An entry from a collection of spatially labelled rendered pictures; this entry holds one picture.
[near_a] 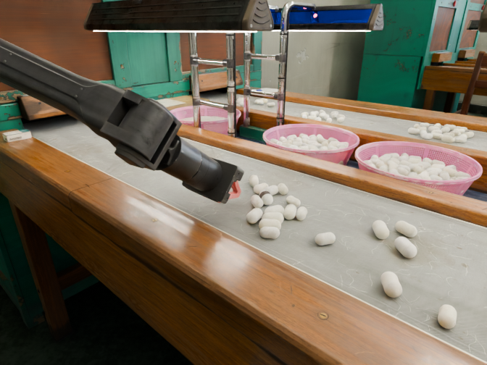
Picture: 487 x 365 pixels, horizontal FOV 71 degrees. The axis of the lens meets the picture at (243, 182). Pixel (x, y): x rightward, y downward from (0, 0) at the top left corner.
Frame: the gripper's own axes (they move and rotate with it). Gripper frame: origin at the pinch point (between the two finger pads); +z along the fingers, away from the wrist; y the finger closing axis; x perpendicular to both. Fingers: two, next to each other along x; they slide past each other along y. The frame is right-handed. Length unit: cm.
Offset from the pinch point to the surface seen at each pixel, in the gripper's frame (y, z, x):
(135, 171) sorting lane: 28.1, -2.5, 4.2
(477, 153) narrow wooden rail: -31, 41, -35
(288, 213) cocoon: -11.9, 0.2, 0.0
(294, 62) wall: 136, 172, -143
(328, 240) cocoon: -20.8, -1.2, 1.8
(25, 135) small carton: 66, -13, 8
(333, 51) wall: 130, 214, -186
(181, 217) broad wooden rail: -0.5, -11.2, 8.1
